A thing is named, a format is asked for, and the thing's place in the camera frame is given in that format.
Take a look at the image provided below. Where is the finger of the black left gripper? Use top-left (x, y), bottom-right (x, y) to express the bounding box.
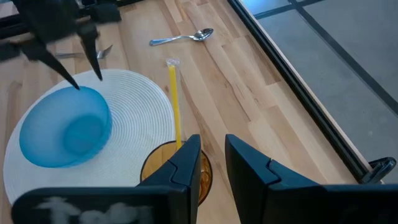
top-left (20, 37), bottom-right (81, 91)
top-left (76, 22), bottom-right (104, 82)

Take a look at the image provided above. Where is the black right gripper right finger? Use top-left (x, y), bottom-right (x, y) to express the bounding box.
top-left (224, 134), bottom-right (398, 224)

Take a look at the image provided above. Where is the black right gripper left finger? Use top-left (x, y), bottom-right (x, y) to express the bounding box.
top-left (11, 134), bottom-right (202, 224)

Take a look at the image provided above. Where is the blue translucent bowl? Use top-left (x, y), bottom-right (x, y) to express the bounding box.
top-left (19, 86), bottom-right (113, 169)

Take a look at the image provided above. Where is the yellow straw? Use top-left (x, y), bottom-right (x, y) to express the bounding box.
top-left (166, 58), bottom-right (183, 151)

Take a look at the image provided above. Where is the silver metal spoon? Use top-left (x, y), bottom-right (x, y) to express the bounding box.
top-left (149, 27), bottom-right (215, 47)

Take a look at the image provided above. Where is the amber plastic tumbler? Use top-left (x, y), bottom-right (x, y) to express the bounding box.
top-left (139, 140), bottom-right (214, 207)

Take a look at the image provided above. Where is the white round woven placemat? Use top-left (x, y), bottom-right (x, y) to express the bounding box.
top-left (2, 68), bottom-right (177, 205)

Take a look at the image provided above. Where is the black aluminium table frame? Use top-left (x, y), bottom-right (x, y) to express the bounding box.
top-left (0, 0), bottom-right (385, 185)

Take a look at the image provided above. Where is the black frame handle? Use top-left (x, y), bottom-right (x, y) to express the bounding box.
top-left (360, 157), bottom-right (397, 184)

